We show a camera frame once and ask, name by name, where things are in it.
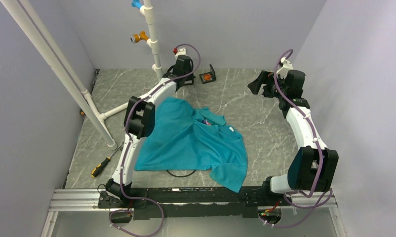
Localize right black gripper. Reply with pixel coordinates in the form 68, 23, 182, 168
248, 71, 288, 99

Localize black square frame holder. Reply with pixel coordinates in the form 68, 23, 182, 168
199, 64, 216, 84

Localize orange brooch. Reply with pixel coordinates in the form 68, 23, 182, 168
203, 75, 211, 81

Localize teal t-shirt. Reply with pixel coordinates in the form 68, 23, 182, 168
134, 97, 248, 193

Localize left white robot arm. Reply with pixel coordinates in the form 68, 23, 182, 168
105, 55, 195, 207

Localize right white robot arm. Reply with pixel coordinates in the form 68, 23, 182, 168
248, 70, 339, 205

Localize orange flashlight on pipe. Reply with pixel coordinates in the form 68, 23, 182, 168
130, 31, 149, 43

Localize colourful flower plush patch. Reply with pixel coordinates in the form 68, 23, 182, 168
202, 120, 212, 126

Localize blue fitting on pipe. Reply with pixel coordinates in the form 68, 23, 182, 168
131, 0, 143, 9

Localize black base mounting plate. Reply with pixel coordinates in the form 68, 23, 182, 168
97, 186, 288, 220

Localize white PVC pipe stand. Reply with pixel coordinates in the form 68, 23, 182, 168
0, 0, 167, 151

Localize yellow black screwdriver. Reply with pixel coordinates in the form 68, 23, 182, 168
91, 143, 123, 178

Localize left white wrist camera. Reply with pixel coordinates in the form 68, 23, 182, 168
173, 47, 187, 57

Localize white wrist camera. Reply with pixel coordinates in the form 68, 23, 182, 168
277, 57, 293, 79
173, 47, 187, 57

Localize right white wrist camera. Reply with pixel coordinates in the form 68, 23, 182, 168
277, 57, 293, 79

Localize black coiled cable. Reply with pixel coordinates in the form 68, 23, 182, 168
165, 169, 197, 178

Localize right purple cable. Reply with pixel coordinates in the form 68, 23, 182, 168
260, 49, 333, 229

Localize aluminium rail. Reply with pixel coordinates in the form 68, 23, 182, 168
49, 187, 338, 211

